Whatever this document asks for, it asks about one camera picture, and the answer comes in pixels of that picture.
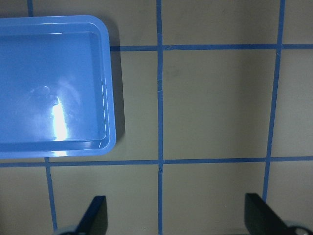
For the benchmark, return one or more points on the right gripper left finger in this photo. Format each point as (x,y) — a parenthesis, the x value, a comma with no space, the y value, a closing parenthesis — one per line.
(95,219)

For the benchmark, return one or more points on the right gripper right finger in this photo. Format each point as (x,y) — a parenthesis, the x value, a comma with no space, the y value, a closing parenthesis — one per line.
(260,219)

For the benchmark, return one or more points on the blue plastic tray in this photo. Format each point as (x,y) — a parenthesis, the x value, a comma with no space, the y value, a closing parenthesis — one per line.
(56,92)

